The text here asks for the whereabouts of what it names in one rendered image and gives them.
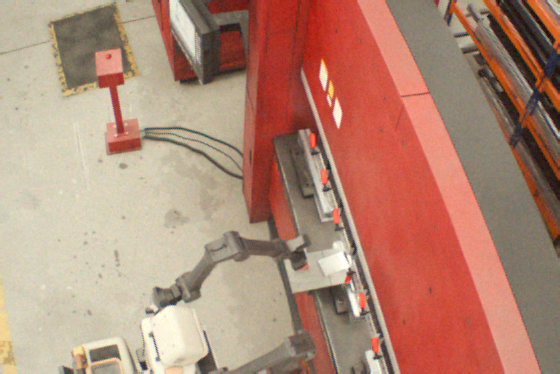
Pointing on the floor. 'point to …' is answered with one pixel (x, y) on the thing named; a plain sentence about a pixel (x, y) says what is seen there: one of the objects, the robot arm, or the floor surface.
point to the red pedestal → (111, 67)
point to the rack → (514, 89)
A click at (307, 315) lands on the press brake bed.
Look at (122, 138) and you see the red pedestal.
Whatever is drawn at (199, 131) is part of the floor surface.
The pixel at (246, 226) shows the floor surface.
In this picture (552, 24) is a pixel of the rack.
